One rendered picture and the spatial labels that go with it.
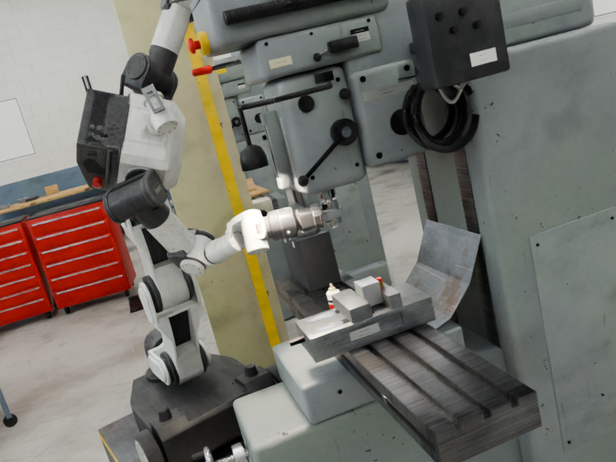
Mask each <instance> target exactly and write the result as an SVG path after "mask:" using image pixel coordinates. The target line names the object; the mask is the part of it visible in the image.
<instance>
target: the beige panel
mask: <svg viewBox="0 0 616 462"><path fill-rule="evenodd" d="M160 2H161V0H112V3H113V6H114V9H115V14H116V17H117V21H118V24H119V26H120V29H121V33H122V36H123V39H124V42H125V45H126V50H127V54H128V57H129V59H130V57H131V56H132V55H134V54H136V53H138V52H143V53H145V54H147V55H149V47H150V45H151V42H152V40H153V36H154V34H155V31H156V28H157V25H158V23H159V20H160V15H161V12H162V11H161V9H160ZM196 34H197V29H196V26H195V23H194V21H193V22H191V23H189V26H188V28H187V31H186V34H185V37H184V40H183V43H182V45H181V50H180V53H179V56H178V59H177V61H176V64H175V67H174V70H173V71H174V72H175V73H176V74H177V76H178V86H177V89H176V91H175V94H174V95H173V97H172V101H174V102H176V103H177V105H178V107H179V108H180V109H181V112H182V113H183V115H184V117H185V119H186V125H185V134H184V142H183V152H182V160H181V170H180V174H179V178H178V181H177V185H176V186H174V187H173V188H171V189H169V190H170V195H171V199H172V201H173V204H174V207H175V211H176V214H177V216H178V218H179V220H180V221H181V222H182V223H183V224H184V225H185V227H186V228H195V229H198V230H205V231H208V232H210V233H211V234H212V235H213V236H214V237H215V239H217V238H219V237H222V236H224V235H225V234H226V230H227V227H226V226H227V223H228V222H230V221H231V219H232V218H234V217H235V216H237V215H239V214H241V213H243V212H245V211H247V210H252V209H254V207H253V203H252V200H251V197H250V193H249V189H248V184H247V180H246V177H245V173H244V172H243V171H242V168H241V165H240V157H239V153H238V149H237V143H236V140H235V137H234V133H233V129H232V127H231V123H230V119H229V115H228V112H227V109H226V103H225V99H224V96H223V93H222V89H221V85H220V82H219V79H218V75H217V72H216V71H213V72H212V73H210V74H205V75H200V76H195V77H194V76H193V74H192V70H194V69H197V68H201V67H203V66H207V65H210V66H215V63H214V59H213V58H209V57H206V56H203V55H202V54H201V51H200V50H199V49H197V50H196V53H195V54H191V52H190V51H189V48H188V43H187V42H188V39H190V38H192V40H193V41H196V40H197V37H196ZM195 277H196V279H197V283H198V286H199V289H200V292H201V295H202V298H203V304H204V307H205V310H206V312H207V316H208V319H209V322H210V326H211V328H212V331H213V334H214V340H215V342H216V346H217V349H218V352H219V355H222V356H228V357H231V358H234V359H235V360H237V361H239V362H240V363H242V364H244V365H245V366H246V365H248V364H251V363H253V364H255V365H256V367H258V366H261V367H262V368H264V369H265V368H267V367H269V366H271V365H273V364H276V360H275V357H274V354H273V351H272V348H273V347H274V346H276V345H278V344H280V343H283V342H286V341H288V340H290V338H289V335H288V332H287V328H286V324H285V322H284V318H283V314H282V311H281V305H280V302H279V298H278V294H277V292H276V288H275V284H274V281H273V278H272V274H271V271H270V264H269V261H268V258H267V254H266V252H264V253H261V254H257V255H249V254H248V253H247V250H246V249H243V250H241V251H239V252H237V253H236V254H235V255H233V256H231V257H230V258H229V259H227V260H225V261H223V262H221V263H219V264H215V265H213V266H212V267H211V268H209V269H206V270H205V272H204V274H203V275H200V276H195Z"/></svg>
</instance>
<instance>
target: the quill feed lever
mask: <svg viewBox="0 0 616 462"><path fill-rule="evenodd" d="M330 134H331V138H332V140H333V141H334V143H333V144H332V145H331V146H330V147H329V149H328V150H327V151H326V152H325V153H324V154H323V156H322V157H321V158H320V159H319V160H318V161H317V162H316V163H315V164H314V165H313V166H312V167H311V169H310V170H309V171H308V172H307V173H306V174H305V175H302V176H300V177H299V178H298V180H297V183H298V184H299V186H301V187H305V186H306V185H307V184H308V182H309V180H308V179H309V177H310V176H311V175H312V174H313V173H314V172H315V170H316V169H317V168H318V167H319V166H320V165H321V163H322V162H323V161H324V160H325V159H326V158H327V156H328V155H329V154H330V153H331V152H332V151H333V149H334V148H335V147H336V146H337V145H342V146H347V145H350V144H352V143H354V142H355V140H356V139H357V137H358V127H357V125H356V123H355V122H354V121H352V120H351V119H348V118H342V119H338V120H336V121H335V122H334V123H333V124H332V126H331V130H330Z"/></svg>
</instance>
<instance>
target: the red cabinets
mask: <svg viewBox="0 0 616 462"><path fill-rule="evenodd" d="M104 195H105V194H101V195H98V196H95V197H91V198H87V199H83V200H80V201H77V202H73V203H66V204H64V205H60V206H56V207H52V208H50V209H46V210H42V211H39V212H37V213H35V214H33V215H32V216H30V217H29V214H24V215H21V216H18V217H14V218H11V219H7V220H4V221H1V222H0V326H2V325H8V324H11V323H14V322H16V321H20V320H23V319H26V318H29V317H32V316H35V315H38V314H44V313H46V316H47V317H48V319H49V318H51V313H50V311H52V310H53V308H54V307H56V306H58V309H61V308H64V311H65V313H66V314H69V313H70V312H71V310H70V307H69V306H72V305H75V304H78V303H84V302H87V301H91V300H93V299H97V298H101V297H104V296H107V295H110V294H114V293H117V292H122V291H125V295H126V297H127V296H130V293H129V289H131V287H132V286H133V285H134V280H135V278H136V276H137V275H136V272H135V270H134V267H133V263H132V260H131V257H130V255H129V252H128V249H127V244H126V241H125V239H124V236H123V233H122V230H121V227H120V224H116V223H115V222H114V221H112V220H111V218H110V217H109V216H108V214H107V213H106V211H105V208H104V203H103V197H104Z"/></svg>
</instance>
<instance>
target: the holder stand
mask: <svg viewBox="0 0 616 462"><path fill-rule="evenodd" d="M297 233H298V236H295V237H292V238H291V240H290V239H289V238H287V239H283V240H282V241H281V242H282V245H283V248H284V252H285V256H286V259H287V263H288V266H289V270H290V274H291V277H292V278H293V279H294V280H295V281H297V282H298V283H300V284H301V285H302V286H303V287H304V288H306V289H307V290H308V291H310V292H312V291H315V290H318V289H321V288H323V287H325V286H328V285H330V283H332V284H334V283H336V282H339V281H341V278H340V274H339V270H338V266H337V262H336V255H335V252H334V248H333V244H332V240H331V237H330V233H329V231H327V230H325V229H323V228H318V229H316V228H312V229H308V230H304V231H301V229H300V230H299V232H297Z"/></svg>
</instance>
